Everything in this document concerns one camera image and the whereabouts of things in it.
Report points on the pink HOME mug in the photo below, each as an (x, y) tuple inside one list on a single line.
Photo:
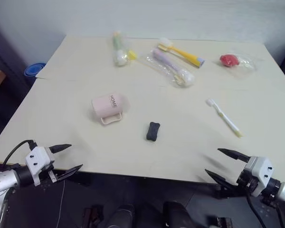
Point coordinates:
[(109, 104)]

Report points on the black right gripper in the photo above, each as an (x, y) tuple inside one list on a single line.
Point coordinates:
[(245, 181)]

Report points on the purple toothbrush in plastic bag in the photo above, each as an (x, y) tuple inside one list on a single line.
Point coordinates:
[(166, 62)]

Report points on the red item in plastic bag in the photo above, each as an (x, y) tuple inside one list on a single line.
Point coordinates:
[(229, 60)]

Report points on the white toothbrush yellow end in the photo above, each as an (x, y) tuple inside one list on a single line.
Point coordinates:
[(224, 116)]

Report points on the dark rounded shape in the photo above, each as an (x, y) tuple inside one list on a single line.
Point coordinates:
[(123, 216)]

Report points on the yellow toothbrush in package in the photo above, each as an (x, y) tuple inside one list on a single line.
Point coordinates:
[(183, 54)]

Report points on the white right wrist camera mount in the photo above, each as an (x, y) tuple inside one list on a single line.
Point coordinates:
[(260, 171)]

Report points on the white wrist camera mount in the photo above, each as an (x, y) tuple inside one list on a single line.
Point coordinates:
[(260, 171), (35, 158)]

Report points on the green toothbrush in plastic bag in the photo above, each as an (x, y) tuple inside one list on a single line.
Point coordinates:
[(118, 51)]

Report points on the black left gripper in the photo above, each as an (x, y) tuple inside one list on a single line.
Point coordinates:
[(45, 174)]

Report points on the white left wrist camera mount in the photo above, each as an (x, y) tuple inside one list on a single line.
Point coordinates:
[(35, 158)]

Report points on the black soap bar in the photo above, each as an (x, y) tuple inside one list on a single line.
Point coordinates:
[(152, 131)]

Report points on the blue plastic bowl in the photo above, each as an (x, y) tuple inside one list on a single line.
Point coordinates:
[(34, 69)]

